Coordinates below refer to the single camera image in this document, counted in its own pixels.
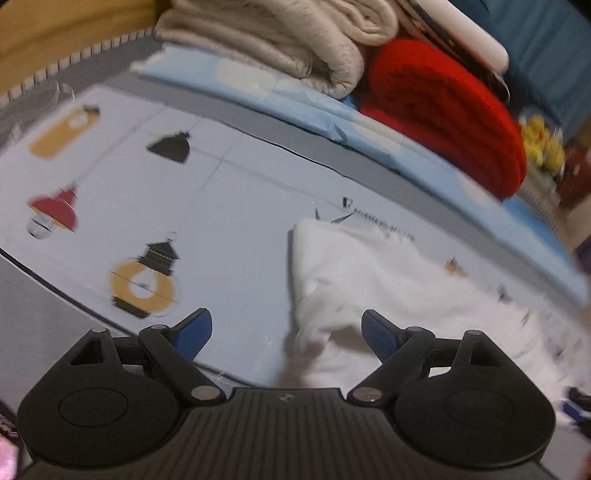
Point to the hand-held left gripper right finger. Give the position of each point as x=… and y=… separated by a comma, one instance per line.
x=381, y=337

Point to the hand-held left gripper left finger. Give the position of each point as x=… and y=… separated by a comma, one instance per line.
x=196, y=333

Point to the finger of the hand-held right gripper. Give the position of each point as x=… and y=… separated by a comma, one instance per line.
x=579, y=406

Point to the white long-sleeved garment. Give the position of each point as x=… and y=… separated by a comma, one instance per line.
x=415, y=286

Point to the grey printed bed sheet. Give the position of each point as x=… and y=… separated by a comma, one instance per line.
x=231, y=207

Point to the light blue folded sheet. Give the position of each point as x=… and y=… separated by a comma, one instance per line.
x=415, y=152

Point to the dark red bag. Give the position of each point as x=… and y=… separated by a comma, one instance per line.
x=577, y=177

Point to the red folded blanket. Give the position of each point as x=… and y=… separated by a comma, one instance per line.
x=438, y=110

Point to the yellow plush toy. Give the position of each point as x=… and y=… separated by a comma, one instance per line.
x=554, y=154
x=534, y=138

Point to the speckled white fleece blanket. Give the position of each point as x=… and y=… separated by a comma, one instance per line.
x=258, y=41

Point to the blue curtain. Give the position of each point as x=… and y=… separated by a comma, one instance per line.
x=554, y=83

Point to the white pillow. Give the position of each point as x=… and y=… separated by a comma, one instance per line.
x=475, y=41

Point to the cream folded blanket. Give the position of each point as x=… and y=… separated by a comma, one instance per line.
x=364, y=18

